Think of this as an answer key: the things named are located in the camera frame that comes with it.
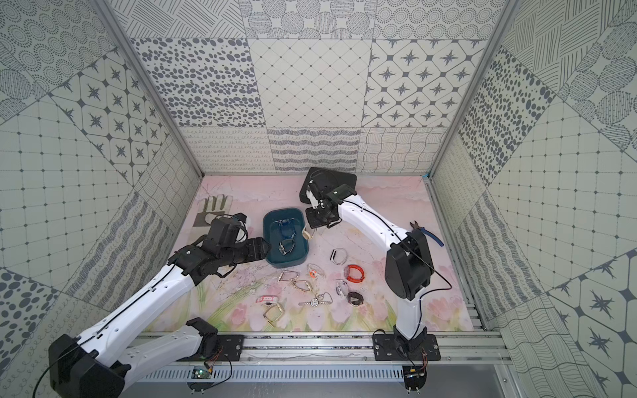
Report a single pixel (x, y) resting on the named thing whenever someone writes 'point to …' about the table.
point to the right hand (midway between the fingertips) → (316, 223)
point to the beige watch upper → (287, 275)
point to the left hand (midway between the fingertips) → (269, 249)
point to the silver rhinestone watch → (324, 298)
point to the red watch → (354, 274)
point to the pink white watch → (267, 299)
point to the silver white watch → (338, 256)
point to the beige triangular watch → (305, 235)
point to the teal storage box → (300, 254)
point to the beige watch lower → (300, 284)
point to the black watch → (287, 245)
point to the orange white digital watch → (313, 269)
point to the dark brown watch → (355, 298)
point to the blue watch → (287, 227)
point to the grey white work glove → (211, 207)
